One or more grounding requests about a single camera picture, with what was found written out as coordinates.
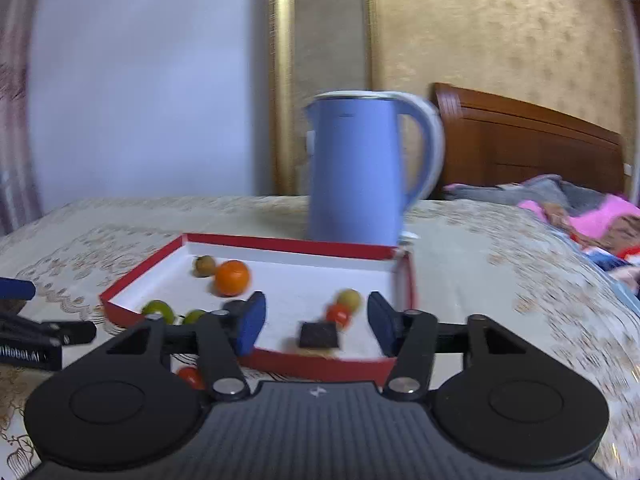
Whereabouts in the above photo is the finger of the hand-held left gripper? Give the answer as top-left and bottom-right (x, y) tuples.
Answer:
(0, 312), (97, 347)
(0, 279), (38, 302)

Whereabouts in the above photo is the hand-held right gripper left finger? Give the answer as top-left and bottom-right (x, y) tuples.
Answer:
(102, 291), (268, 402)

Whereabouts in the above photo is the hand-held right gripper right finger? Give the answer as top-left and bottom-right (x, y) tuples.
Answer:
(367, 291), (533, 402)

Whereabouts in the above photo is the yellow-green jujube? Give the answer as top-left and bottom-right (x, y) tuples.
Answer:
(335, 288), (362, 313)

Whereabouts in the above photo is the red cherry tomato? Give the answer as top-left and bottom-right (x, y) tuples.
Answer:
(326, 304), (353, 331)
(176, 366), (206, 391)

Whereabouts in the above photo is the orange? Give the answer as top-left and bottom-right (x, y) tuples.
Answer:
(214, 259), (251, 297)

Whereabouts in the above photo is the red cardboard box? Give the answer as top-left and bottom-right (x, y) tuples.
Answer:
(99, 232), (417, 386)

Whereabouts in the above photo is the blue electric kettle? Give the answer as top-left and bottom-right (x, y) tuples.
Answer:
(302, 91), (446, 248)

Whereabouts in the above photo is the patterned pink curtain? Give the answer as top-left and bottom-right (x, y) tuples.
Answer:
(0, 0), (46, 236)

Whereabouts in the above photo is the grey cloth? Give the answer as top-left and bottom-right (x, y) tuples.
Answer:
(442, 175), (616, 211)

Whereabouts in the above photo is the wooden bed headboard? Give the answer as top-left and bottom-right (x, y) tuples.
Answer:
(432, 82), (626, 201)

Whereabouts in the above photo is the pink blanket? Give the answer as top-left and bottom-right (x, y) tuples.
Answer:
(517, 195), (640, 261)

